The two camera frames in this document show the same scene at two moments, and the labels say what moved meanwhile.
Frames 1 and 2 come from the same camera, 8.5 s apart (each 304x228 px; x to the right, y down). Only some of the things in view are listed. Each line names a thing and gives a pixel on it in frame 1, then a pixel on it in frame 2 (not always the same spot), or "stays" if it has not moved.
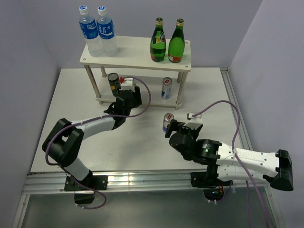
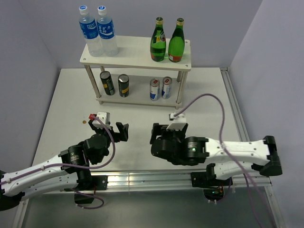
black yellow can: x=114 y=83 → x=108 y=82
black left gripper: x=136 y=96 → x=122 y=134
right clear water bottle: x=106 y=33 stays
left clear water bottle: x=88 y=27 stays
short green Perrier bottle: x=158 y=45 stays
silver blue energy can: x=168 y=117 → x=154 y=90
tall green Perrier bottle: x=176 y=43 stays
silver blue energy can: x=166 y=87 stays
